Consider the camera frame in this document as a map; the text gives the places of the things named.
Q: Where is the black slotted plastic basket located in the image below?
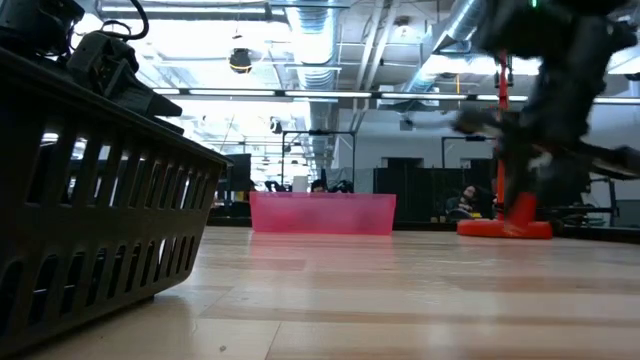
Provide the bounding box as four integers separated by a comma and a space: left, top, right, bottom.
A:
0, 47, 234, 357

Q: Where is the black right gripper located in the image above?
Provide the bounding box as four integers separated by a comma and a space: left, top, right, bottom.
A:
452, 29, 640, 177

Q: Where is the black hanging ceiling camera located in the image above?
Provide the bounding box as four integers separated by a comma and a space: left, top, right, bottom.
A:
228, 47, 253, 75

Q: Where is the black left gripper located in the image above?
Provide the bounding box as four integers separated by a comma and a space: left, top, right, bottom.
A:
67, 30, 186, 136

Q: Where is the black partition screen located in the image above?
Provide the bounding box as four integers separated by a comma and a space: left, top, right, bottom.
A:
373, 166, 496, 224

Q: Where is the red desk lamp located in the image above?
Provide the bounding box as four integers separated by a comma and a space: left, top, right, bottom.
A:
456, 47, 554, 241

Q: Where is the pink translucent plastic tray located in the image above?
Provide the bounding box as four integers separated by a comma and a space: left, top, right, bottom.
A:
249, 191, 398, 237

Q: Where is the black looped cable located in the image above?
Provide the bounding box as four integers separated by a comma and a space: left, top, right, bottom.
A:
99, 0, 151, 42

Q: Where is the long ceiling light strip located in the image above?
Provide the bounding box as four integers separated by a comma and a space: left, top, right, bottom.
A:
152, 87, 640, 105

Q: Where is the black metal frame stand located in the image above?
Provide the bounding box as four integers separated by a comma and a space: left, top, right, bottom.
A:
281, 129, 357, 194
440, 134, 501, 221

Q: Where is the ribbed silver ventilation duct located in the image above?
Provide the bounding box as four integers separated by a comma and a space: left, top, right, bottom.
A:
294, 0, 341, 91

